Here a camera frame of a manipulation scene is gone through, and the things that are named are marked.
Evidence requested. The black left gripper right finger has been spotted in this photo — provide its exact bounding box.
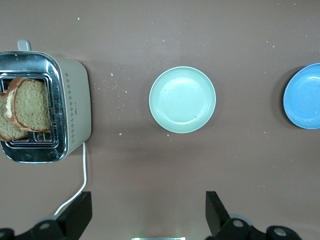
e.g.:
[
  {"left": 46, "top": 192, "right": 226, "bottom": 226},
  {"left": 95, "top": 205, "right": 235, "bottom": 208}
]
[{"left": 205, "top": 191, "right": 302, "bottom": 240}]

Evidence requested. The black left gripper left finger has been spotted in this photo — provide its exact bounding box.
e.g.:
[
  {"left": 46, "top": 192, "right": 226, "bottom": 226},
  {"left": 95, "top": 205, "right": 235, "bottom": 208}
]
[{"left": 0, "top": 191, "right": 93, "bottom": 240}]

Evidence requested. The brown bread slice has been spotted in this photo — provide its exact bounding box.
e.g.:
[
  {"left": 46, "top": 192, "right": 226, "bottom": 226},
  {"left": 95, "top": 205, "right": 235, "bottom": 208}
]
[
  {"left": 7, "top": 76, "right": 52, "bottom": 133},
  {"left": 0, "top": 91, "right": 29, "bottom": 142}
]

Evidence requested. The pale green plate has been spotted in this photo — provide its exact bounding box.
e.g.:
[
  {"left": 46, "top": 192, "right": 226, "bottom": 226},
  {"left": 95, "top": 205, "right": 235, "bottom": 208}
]
[{"left": 148, "top": 66, "right": 217, "bottom": 134}]

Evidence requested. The blue plate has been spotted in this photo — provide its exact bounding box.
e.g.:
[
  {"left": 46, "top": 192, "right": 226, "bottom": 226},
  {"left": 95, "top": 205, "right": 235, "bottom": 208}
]
[{"left": 283, "top": 62, "right": 320, "bottom": 130}]

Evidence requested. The beige chrome toaster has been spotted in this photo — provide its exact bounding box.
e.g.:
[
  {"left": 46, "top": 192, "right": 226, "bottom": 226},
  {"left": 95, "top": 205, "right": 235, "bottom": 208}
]
[{"left": 0, "top": 39, "right": 93, "bottom": 164}]

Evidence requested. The white toaster power cable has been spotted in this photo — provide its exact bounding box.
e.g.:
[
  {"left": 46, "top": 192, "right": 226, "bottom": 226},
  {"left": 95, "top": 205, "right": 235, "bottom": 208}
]
[{"left": 53, "top": 141, "right": 87, "bottom": 216}]

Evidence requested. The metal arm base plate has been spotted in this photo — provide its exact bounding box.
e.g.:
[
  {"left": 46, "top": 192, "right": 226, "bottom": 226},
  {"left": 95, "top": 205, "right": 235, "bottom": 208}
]
[{"left": 131, "top": 236, "right": 186, "bottom": 240}]

